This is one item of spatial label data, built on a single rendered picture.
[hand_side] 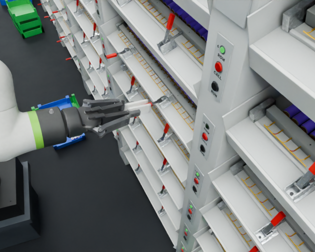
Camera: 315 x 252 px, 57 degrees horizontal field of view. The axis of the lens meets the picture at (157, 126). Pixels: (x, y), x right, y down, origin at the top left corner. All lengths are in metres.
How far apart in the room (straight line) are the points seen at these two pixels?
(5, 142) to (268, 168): 0.53
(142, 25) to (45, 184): 1.25
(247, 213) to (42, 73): 2.14
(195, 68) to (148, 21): 0.23
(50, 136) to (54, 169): 1.17
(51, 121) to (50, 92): 1.65
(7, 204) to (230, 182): 0.96
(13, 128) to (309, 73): 0.57
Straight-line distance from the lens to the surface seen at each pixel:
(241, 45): 0.46
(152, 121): 1.06
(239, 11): 0.44
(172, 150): 0.98
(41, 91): 2.39
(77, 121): 0.73
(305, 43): 0.44
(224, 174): 0.72
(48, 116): 0.72
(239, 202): 0.70
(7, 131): 0.70
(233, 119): 0.55
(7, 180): 1.45
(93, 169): 1.81
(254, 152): 0.54
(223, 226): 0.87
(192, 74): 0.66
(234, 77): 0.49
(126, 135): 1.51
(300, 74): 0.41
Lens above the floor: 1.50
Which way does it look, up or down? 49 degrees down
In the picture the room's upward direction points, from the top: straight up
